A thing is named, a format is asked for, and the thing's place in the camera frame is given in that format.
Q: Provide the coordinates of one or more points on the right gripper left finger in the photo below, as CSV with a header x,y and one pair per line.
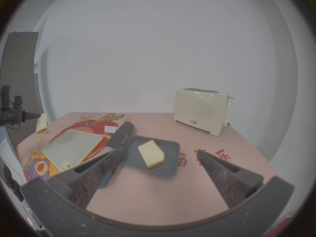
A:
x,y
81,184

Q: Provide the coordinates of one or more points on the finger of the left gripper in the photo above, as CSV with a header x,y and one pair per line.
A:
x,y
29,115

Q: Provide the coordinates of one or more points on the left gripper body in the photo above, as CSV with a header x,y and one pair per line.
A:
x,y
15,116

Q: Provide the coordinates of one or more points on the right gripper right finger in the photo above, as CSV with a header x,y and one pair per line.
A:
x,y
227,181

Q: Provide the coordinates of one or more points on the slice of bread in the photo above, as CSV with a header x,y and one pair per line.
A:
x,y
42,123
151,153

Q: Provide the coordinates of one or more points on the cream toaster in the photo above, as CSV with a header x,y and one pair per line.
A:
x,y
197,110

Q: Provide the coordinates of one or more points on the cutting board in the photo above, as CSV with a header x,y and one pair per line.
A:
x,y
71,147

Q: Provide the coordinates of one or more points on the dark grey tray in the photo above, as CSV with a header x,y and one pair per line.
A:
x,y
170,158

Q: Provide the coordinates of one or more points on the white knife rest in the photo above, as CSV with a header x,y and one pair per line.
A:
x,y
111,129

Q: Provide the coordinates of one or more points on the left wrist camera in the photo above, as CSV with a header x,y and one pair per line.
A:
x,y
17,101

